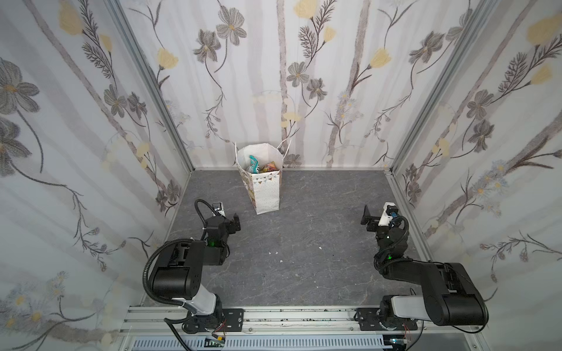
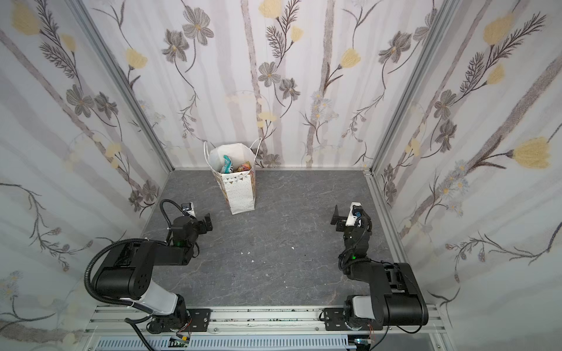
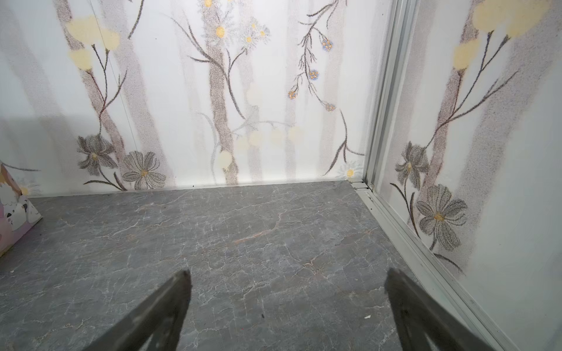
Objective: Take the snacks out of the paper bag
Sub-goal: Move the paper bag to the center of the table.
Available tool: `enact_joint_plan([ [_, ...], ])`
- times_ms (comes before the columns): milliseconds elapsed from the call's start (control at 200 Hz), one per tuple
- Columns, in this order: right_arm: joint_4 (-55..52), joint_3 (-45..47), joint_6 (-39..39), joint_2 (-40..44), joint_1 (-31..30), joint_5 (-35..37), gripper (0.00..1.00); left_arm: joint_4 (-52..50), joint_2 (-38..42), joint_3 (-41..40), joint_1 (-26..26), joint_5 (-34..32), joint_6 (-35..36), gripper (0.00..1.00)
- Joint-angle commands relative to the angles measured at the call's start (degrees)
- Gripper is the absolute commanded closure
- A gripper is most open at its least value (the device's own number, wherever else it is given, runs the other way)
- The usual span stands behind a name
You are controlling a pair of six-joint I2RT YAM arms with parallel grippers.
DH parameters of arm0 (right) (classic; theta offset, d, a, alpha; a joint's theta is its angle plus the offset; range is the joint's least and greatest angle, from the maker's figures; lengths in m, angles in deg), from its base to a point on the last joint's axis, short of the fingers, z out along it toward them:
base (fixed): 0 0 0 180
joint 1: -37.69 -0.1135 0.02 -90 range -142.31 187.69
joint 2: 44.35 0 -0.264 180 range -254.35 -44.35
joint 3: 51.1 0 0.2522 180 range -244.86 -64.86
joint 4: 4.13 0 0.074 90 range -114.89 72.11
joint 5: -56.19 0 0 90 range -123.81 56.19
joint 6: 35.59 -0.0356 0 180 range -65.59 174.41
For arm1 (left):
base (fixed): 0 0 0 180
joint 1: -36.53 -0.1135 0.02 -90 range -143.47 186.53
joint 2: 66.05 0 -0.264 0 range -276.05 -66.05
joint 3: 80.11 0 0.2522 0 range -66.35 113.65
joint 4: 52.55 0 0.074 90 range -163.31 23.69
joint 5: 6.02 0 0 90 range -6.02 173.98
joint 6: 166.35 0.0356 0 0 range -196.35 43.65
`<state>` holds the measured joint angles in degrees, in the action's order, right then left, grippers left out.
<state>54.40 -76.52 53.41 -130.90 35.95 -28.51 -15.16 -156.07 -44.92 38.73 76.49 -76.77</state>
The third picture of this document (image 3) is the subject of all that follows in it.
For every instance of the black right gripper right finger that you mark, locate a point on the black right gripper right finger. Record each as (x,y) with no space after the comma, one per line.
(421,322)

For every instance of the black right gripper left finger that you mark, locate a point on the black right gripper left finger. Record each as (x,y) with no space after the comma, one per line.
(156,323)

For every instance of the white patterned paper bag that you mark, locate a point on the white patterned paper bag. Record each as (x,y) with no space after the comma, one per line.
(18,215)

